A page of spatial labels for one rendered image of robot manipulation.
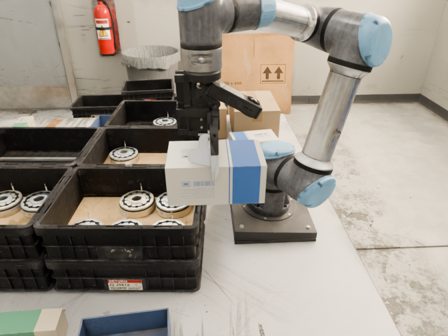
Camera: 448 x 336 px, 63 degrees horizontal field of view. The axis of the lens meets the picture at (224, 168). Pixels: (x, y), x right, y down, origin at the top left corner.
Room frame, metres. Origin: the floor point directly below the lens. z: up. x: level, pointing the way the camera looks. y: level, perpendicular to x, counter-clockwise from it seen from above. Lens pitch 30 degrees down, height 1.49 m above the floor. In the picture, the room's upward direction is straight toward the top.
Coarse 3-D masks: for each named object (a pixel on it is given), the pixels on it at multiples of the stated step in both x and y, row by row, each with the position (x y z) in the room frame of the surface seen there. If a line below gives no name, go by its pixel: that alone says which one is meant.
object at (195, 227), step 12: (84, 168) 0.97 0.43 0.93; (96, 168) 0.97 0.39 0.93; (108, 168) 0.97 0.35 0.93; (120, 168) 0.97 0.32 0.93; (132, 168) 0.97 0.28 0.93; (144, 168) 0.97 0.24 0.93; (156, 168) 0.97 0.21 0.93; (60, 192) 0.84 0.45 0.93; (48, 204) 0.78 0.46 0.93; (36, 228) 0.68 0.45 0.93; (48, 228) 0.68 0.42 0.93; (60, 228) 0.68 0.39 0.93; (72, 228) 0.68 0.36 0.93; (84, 228) 0.68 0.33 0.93; (96, 228) 0.68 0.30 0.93; (108, 228) 0.68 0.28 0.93; (120, 228) 0.68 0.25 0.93; (132, 228) 0.68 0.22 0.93; (144, 228) 0.68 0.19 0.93; (156, 228) 0.68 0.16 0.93; (168, 228) 0.68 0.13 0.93; (180, 228) 0.68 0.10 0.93; (192, 228) 0.68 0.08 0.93
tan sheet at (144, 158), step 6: (108, 156) 1.23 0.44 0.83; (144, 156) 1.23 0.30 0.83; (150, 156) 1.23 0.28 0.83; (156, 156) 1.23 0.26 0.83; (162, 156) 1.23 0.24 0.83; (108, 162) 1.18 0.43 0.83; (138, 162) 1.18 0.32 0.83; (144, 162) 1.18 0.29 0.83; (150, 162) 1.18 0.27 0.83; (156, 162) 1.18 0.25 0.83; (162, 162) 1.18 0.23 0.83
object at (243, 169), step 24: (192, 144) 0.72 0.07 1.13; (240, 144) 0.72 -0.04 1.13; (168, 168) 0.61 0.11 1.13; (192, 168) 0.62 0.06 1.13; (240, 168) 0.62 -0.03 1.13; (264, 168) 0.62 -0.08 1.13; (168, 192) 0.61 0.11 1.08; (192, 192) 0.62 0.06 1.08; (216, 192) 0.62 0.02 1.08; (240, 192) 0.62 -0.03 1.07; (264, 192) 0.63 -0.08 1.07
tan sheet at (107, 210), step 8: (88, 200) 0.94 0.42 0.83; (96, 200) 0.94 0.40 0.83; (104, 200) 0.94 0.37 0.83; (112, 200) 0.94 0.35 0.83; (80, 208) 0.90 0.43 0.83; (88, 208) 0.90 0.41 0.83; (96, 208) 0.90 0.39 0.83; (104, 208) 0.90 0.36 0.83; (112, 208) 0.90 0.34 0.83; (192, 208) 0.90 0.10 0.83; (80, 216) 0.86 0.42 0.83; (96, 216) 0.86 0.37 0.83; (104, 216) 0.86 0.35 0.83; (112, 216) 0.86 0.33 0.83; (120, 216) 0.86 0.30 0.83; (152, 216) 0.86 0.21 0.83; (160, 216) 0.86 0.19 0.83; (184, 216) 0.86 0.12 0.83; (192, 216) 0.86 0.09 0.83; (104, 224) 0.82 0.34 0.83; (144, 224) 0.82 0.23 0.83; (152, 224) 0.82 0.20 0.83; (184, 224) 0.82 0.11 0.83
